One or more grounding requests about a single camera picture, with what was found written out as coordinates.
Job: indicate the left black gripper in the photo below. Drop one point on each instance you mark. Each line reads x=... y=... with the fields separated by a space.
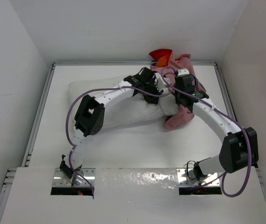
x=152 y=99

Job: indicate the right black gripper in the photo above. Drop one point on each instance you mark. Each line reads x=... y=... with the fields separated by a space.
x=177 y=100

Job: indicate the white pillow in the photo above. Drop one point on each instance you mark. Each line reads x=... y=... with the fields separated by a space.
x=131 y=110

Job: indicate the red patterned pillowcase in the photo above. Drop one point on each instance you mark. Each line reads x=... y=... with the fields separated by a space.
x=164 y=62

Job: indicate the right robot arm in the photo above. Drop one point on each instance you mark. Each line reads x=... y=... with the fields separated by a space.
x=239 y=145

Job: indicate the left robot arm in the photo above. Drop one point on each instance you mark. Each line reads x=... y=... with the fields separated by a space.
x=88 y=110

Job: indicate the white front cover board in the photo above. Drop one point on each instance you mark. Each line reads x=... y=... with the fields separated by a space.
x=128 y=196

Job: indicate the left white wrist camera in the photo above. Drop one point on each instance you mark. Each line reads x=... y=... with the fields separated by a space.
x=164 y=84

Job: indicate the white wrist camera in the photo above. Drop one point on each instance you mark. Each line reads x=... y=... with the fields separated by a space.
x=164 y=84
x=183 y=72

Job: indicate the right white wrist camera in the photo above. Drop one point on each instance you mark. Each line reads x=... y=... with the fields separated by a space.
x=183 y=72

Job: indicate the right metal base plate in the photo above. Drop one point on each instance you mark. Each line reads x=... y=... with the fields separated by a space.
x=187 y=179

